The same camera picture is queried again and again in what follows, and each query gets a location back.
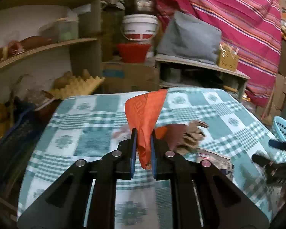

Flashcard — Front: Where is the red snack wrapper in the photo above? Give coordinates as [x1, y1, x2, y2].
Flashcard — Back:
[196, 148, 234, 181]

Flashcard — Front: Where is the brown paper bag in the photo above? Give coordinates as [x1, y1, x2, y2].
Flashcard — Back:
[175, 120, 209, 155]

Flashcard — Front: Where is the dark brown pouch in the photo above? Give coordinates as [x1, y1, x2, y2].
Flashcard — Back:
[164, 124, 187, 151]

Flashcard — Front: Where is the orange napkin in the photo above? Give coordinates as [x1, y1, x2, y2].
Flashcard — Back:
[125, 90, 167, 170]

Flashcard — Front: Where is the light blue laundry basket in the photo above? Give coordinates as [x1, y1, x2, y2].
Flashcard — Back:
[271, 116, 286, 142]

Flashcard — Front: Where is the green checkered tablecloth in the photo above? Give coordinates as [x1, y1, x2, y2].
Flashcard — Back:
[17, 88, 286, 228]

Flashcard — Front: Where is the yellow egg carton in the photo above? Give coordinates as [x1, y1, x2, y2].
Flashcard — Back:
[49, 77, 105, 100]

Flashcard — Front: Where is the yellow utensil caddy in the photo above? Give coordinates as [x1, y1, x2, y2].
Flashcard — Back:
[217, 42, 239, 72]

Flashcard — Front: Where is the low grey side shelf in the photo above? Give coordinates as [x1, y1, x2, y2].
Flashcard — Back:
[154, 54, 250, 102]

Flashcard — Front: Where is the red plastic basin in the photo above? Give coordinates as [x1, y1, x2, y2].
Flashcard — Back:
[117, 43, 151, 64]

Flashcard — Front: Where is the grey cushion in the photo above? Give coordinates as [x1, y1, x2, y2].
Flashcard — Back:
[157, 11, 222, 65]

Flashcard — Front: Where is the striped magenta curtain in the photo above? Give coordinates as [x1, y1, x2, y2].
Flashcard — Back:
[156, 0, 282, 107]

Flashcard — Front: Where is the white plastic bucket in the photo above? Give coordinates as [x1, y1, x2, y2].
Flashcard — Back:
[120, 14, 159, 41]

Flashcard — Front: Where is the steel cooking pot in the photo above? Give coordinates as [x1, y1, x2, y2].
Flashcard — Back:
[124, 0, 155, 15]

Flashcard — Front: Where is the wooden handled pan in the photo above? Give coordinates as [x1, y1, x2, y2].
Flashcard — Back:
[223, 85, 238, 93]

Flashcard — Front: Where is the wooden wall shelving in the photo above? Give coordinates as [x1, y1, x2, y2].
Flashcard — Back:
[0, 0, 105, 101]

